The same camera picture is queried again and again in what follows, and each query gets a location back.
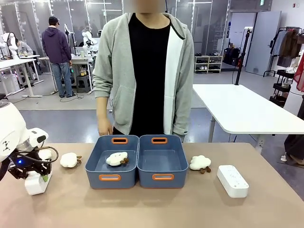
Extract grey door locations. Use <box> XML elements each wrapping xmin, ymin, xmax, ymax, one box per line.
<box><xmin>245</xmin><ymin>10</ymin><xmax>282</xmax><ymax>76</ymax></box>

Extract large white table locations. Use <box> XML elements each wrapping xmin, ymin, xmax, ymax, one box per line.
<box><xmin>191</xmin><ymin>83</ymin><xmax>304</xmax><ymax>154</ymax></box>

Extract person's right hand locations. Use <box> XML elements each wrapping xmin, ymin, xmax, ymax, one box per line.
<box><xmin>97</xmin><ymin>115</ymin><xmax>114</xmax><ymax>137</ymax></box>

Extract black clothes rack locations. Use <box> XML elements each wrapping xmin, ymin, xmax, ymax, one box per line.
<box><xmin>262</xmin><ymin>26</ymin><xmax>304</xmax><ymax>78</ymax></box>

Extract grey plastic stool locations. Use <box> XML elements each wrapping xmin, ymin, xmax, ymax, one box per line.
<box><xmin>76</xmin><ymin>75</ymin><xmax>92</xmax><ymax>94</ymax></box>

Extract blue basket orange handles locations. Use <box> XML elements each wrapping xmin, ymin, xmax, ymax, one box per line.
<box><xmin>137</xmin><ymin>134</ymin><xmax>189</xmax><ymax>189</ymax></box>
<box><xmin>85</xmin><ymin>134</ymin><xmax>140</xmax><ymax>190</ymax></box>

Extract black tripod stand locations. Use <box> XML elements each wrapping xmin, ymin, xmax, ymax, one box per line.
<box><xmin>234</xmin><ymin>27</ymin><xmax>253</xmax><ymax>86</ymax></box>

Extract grey workbench desk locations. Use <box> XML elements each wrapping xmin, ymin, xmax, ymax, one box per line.
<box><xmin>38</xmin><ymin>54</ymin><xmax>96</xmax><ymax>95</ymax></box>

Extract person's left forearm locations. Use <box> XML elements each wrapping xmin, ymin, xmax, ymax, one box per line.
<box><xmin>172</xmin><ymin>78</ymin><xmax>195</xmax><ymax>138</ymax></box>

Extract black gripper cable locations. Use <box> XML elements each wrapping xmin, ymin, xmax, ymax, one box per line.
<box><xmin>18</xmin><ymin>146</ymin><xmax>59</xmax><ymax>164</ymax></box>

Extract wooden shoe rack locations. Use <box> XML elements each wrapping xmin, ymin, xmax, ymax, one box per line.
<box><xmin>194</xmin><ymin>54</ymin><xmax>224</xmax><ymax>74</ymax></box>

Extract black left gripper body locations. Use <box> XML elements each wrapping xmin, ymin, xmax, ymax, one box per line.
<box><xmin>9</xmin><ymin>151</ymin><xmax>52</xmax><ymax>171</ymax></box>

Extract white sheep plush toy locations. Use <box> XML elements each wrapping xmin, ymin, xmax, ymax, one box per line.
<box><xmin>189</xmin><ymin>155</ymin><xmax>212</xmax><ymax>174</ymax></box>
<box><xmin>38</xmin><ymin>149</ymin><xmax>52</xmax><ymax>161</ymax></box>
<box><xmin>59</xmin><ymin>152</ymin><xmax>83</xmax><ymax>169</ymax></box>
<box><xmin>105</xmin><ymin>152</ymin><xmax>130</xmax><ymax>167</ymax></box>

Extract seated person in grey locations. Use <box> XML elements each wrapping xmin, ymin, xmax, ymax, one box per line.
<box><xmin>16</xmin><ymin>39</ymin><xmax>34</xmax><ymax>57</ymax></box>

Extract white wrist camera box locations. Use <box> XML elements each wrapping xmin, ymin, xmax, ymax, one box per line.
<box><xmin>28</xmin><ymin>127</ymin><xmax>49</xmax><ymax>148</ymax></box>

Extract black rolling cart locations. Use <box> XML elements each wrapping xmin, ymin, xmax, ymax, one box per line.
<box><xmin>269</xmin><ymin>69</ymin><xmax>296</xmax><ymax>108</ymax></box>

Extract man in purple hoodie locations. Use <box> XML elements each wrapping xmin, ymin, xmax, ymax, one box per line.
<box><xmin>41</xmin><ymin>16</ymin><xmax>77</xmax><ymax>98</ymax></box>

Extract white standing desk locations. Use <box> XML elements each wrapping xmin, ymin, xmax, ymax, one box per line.
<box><xmin>0</xmin><ymin>55</ymin><xmax>45</xmax><ymax>98</ymax></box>

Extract person in grey hoodie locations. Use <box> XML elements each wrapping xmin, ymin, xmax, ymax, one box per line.
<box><xmin>92</xmin><ymin>10</ymin><xmax>195</xmax><ymax>143</ymax></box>

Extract person's right forearm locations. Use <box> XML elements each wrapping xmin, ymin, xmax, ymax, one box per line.
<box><xmin>92</xmin><ymin>75</ymin><xmax>112</xmax><ymax>119</ymax></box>

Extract red hanging cloth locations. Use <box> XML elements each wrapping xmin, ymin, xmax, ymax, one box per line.
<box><xmin>293</xmin><ymin>50</ymin><xmax>304</xmax><ymax>93</ymax></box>

